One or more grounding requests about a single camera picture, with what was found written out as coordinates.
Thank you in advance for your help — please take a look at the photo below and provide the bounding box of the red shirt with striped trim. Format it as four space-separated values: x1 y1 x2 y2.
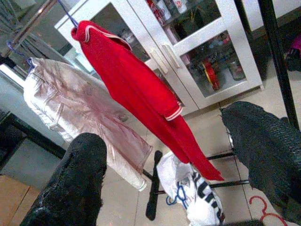
71 20 225 182

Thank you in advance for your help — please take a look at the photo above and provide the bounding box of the black and chrome clothes rack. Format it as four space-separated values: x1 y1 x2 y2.
0 0 301 222

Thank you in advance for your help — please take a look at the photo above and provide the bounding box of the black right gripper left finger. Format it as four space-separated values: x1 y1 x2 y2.
20 132 108 226

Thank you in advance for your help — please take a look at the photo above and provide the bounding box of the red round tin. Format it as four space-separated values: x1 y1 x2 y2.
202 58 223 92

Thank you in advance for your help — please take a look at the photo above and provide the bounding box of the white printed garment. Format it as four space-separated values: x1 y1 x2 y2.
156 150 226 226

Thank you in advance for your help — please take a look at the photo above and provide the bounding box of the white shiny jacket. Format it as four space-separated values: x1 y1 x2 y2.
23 56 153 192

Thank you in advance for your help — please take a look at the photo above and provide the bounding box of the purple plastic hanger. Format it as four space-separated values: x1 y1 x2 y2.
6 39 35 71
57 0 79 30

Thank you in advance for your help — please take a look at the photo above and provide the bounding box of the red plastic hanger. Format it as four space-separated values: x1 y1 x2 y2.
248 195 289 226

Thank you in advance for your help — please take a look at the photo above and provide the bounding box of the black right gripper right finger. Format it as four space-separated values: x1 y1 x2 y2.
219 100 301 226

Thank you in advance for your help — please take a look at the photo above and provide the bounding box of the black desk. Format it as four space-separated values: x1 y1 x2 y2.
0 109 70 170

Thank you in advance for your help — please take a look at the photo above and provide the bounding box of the brown cardboard box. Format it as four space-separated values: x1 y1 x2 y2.
0 175 42 226

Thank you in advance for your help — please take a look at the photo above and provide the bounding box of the blue plastic hanger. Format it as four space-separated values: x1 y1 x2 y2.
166 185 190 210

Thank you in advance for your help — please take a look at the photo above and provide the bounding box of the white glass door cabinet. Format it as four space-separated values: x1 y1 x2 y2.
54 0 265 116

